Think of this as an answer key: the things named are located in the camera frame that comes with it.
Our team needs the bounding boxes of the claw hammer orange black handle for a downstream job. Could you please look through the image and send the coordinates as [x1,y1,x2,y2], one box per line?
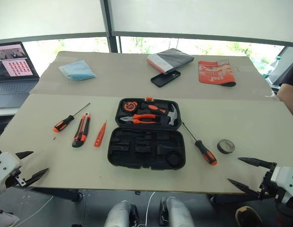
[140,102,179,126]

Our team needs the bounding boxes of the orange handled pliers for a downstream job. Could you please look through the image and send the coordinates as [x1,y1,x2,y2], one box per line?
[119,113,159,125]

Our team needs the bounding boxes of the red printed snack bag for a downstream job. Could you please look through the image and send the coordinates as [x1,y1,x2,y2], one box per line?
[198,60,237,87]

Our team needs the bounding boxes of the silver right robot leg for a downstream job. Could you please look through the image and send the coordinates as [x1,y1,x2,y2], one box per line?
[159,196,195,227]

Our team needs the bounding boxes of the black electrical tape roll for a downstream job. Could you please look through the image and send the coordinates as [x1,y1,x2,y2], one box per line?
[217,139,236,155]

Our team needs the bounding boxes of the orange black handled screwdriver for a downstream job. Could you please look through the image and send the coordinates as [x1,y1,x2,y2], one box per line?
[182,122,218,166]
[53,102,91,133]

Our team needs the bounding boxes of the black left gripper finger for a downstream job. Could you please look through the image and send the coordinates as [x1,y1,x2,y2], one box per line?
[24,167,50,188]
[15,151,34,160]

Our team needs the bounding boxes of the black tool case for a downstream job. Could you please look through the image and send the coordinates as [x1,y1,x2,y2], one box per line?
[107,97,186,171]

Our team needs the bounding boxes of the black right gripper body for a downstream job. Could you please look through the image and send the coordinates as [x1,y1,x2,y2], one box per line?
[257,163,279,199]

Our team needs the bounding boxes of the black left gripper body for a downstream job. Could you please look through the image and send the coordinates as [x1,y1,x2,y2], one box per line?
[5,168,27,189]

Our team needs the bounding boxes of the orange black utility knife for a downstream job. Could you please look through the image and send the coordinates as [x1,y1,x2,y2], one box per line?
[71,113,91,148]

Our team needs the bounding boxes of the white cable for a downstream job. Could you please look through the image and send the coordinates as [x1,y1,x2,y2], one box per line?
[138,191,157,227]

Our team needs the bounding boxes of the dark window frame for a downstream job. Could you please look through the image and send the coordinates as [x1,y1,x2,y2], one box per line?
[0,0,293,54]

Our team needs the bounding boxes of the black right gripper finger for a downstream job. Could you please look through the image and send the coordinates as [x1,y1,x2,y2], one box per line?
[227,178,262,199]
[238,157,277,170]

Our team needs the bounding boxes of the orange voltage tester pen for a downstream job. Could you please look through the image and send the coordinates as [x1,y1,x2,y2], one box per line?
[93,120,107,148]

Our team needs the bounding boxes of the black phone case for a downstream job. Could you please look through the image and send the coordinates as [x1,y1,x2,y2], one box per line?
[150,70,181,88]

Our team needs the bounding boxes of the silver left robot leg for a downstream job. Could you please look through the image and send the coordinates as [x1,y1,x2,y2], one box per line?
[104,200,138,227]

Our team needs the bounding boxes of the silver robot leg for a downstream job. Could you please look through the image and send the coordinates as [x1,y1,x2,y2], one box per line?
[104,200,138,227]
[159,196,195,227]

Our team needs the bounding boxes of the open laptop computer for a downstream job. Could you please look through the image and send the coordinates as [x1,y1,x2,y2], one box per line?
[0,42,41,110]

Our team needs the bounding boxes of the orange black tape measure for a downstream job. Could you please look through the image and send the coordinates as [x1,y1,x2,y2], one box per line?
[123,101,138,113]

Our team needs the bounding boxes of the blue face mask pack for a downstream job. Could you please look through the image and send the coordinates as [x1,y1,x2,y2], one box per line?
[58,60,97,81]

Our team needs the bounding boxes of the clear bottle green cap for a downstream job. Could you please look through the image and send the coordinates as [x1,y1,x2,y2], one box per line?
[261,56,282,84]

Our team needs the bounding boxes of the brown black shoe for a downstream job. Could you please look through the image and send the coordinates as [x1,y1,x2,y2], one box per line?
[235,205,264,227]

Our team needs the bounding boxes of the black table foot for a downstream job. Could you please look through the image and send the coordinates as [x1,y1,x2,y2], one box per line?
[29,187,83,202]
[209,193,275,206]

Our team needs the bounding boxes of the grey folded fabric pouch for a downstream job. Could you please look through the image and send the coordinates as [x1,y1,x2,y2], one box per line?
[146,48,195,75]

